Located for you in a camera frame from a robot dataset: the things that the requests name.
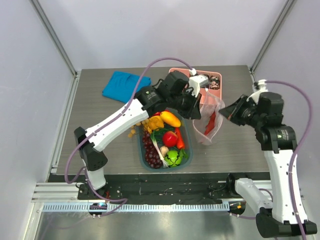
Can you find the red toy lobster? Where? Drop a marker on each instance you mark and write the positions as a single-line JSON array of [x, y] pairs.
[[211, 124]]

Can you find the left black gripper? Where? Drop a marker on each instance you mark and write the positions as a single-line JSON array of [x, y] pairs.
[[193, 112]]

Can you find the orange toy carrot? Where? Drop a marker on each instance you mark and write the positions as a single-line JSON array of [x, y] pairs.
[[180, 142]]

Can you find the red toy apple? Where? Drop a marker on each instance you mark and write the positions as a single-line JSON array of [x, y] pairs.
[[169, 139]]

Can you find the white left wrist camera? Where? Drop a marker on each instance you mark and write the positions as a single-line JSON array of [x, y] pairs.
[[196, 82]]

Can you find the green toy melon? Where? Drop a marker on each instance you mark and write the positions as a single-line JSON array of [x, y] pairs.
[[173, 158]]

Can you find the teal plastic basket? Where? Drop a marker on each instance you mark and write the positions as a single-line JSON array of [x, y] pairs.
[[187, 152]]

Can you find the orange toy fruit cluster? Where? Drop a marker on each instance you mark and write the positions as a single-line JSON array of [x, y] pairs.
[[153, 123]]

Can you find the yellow toy mango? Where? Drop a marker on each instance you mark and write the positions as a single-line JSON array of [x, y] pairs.
[[170, 119]]

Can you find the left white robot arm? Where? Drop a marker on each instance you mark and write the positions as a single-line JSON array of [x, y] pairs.
[[177, 91]]

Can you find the brown longan bunch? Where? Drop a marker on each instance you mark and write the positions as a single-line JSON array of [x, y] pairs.
[[134, 129]]

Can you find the floral rolled sock right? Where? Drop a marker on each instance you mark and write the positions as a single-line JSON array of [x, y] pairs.
[[214, 83]]

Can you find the white toy garlic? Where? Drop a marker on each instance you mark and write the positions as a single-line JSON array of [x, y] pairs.
[[164, 150]]

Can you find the clear zip top bag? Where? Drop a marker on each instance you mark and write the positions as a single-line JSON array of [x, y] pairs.
[[209, 104]]

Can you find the toy green onion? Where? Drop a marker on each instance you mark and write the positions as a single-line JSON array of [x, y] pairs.
[[153, 136]]

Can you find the purple grape bunch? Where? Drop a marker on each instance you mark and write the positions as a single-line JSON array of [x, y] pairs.
[[151, 155]]

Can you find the white slotted cable duct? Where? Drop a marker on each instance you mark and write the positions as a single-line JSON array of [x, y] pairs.
[[96, 207]]

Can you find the blue folded cloth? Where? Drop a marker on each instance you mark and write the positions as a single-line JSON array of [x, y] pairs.
[[120, 86]]

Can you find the pink divided organizer box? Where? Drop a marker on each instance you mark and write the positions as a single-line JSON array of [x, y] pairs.
[[217, 93]]

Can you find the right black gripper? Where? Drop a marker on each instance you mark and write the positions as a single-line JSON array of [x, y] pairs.
[[238, 110]]

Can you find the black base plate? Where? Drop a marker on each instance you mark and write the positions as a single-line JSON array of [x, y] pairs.
[[170, 189]]

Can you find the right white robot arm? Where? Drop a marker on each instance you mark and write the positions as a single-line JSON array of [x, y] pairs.
[[283, 215]]

